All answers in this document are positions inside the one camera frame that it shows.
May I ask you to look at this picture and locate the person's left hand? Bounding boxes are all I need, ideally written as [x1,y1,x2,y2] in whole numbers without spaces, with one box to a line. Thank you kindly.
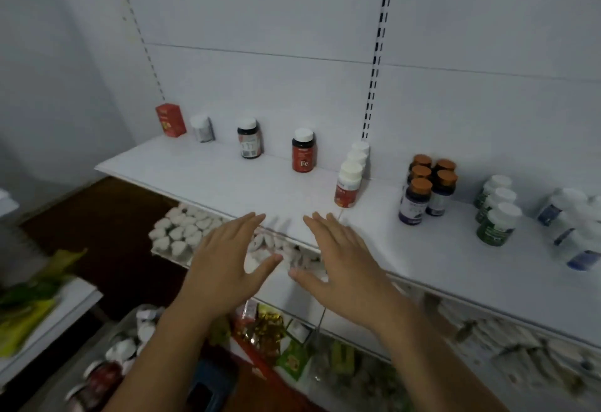
[171,212,284,328]

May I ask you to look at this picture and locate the person's right hand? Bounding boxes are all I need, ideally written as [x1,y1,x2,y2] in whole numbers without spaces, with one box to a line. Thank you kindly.
[289,211,414,332]

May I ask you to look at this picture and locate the white metal shelf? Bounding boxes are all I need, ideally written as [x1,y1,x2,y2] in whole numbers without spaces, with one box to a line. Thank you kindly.
[93,0,601,412]
[0,188,104,389]

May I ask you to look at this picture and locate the dark bottle orange label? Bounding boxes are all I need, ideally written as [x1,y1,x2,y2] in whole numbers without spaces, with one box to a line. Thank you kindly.
[236,117,264,160]

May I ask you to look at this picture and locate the red bottle white cap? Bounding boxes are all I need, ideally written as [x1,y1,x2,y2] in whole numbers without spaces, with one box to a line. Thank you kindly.
[290,127,317,174]

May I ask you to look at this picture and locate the silver label bottle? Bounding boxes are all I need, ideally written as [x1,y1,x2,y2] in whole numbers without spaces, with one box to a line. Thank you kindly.
[189,114,216,144]

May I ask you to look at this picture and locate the green label white bottle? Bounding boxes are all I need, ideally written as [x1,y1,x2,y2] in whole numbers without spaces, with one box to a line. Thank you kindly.
[476,202,523,247]
[473,174,513,209]
[475,187,517,222]

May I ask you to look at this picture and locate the clear plastic bin of bottles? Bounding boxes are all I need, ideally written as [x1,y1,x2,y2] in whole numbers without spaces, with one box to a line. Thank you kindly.
[33,306,165,412]

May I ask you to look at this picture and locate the red carton box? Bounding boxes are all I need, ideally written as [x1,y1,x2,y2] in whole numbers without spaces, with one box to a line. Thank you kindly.
[155,103,188,139]

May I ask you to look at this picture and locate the stack of white heart-lid jars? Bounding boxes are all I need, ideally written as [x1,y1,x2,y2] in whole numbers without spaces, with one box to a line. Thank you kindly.
[148,205,226,260]

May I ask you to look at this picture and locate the pile of mixed packets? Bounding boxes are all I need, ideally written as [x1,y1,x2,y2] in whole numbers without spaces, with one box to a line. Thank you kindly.
[206,299,414,412]

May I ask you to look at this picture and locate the blue plastic stool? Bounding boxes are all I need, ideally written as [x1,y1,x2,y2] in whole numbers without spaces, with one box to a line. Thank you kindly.
[185,359,240,412]

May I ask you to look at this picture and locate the pile of snack bags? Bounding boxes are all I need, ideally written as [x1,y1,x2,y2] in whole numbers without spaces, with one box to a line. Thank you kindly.
[0,247,88,359]

